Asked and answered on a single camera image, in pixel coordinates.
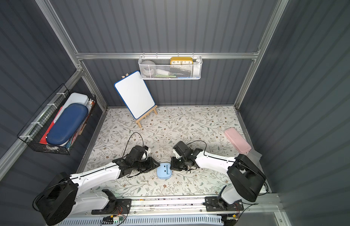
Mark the yellow clock in basket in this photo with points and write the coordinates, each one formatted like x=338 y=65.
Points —
x=181 y=60

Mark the white wire wall basket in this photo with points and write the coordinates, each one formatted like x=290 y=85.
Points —
x=166 y=71

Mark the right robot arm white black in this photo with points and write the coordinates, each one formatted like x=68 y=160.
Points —
x=246 y=178

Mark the black wire side basket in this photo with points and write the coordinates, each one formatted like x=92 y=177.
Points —
x=33 y=131

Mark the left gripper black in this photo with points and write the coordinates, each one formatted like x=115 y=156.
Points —
x=146 y=163

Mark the pink rectangular case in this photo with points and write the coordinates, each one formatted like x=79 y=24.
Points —
x=237 y=140

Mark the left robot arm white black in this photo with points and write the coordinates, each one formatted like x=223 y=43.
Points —
x=66 y=194

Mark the light blue alarm clock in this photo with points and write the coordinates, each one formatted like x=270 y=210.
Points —
x=164 y=171

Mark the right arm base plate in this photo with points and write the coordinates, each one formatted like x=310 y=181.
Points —
x=214 y=204

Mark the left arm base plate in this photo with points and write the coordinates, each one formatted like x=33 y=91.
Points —
x=119 y=206

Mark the dark blue oval case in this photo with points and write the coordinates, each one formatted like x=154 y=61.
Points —
x=67 y=124

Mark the white board blue frame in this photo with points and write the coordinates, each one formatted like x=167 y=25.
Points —
x=134 y=94

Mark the white plastic box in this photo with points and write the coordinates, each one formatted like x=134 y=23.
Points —
x=74 y=98

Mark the red folder in basket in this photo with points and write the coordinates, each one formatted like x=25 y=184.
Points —
x=43 y=140

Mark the tape roll in basket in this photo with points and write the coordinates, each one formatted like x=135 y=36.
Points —
x=147 y=68

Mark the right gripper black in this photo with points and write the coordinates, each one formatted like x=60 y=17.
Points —
x=178 y=163

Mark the small wooden easel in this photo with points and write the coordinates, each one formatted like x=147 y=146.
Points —
x=146 y=115

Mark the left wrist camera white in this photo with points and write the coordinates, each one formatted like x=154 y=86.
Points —
x=147 y=152

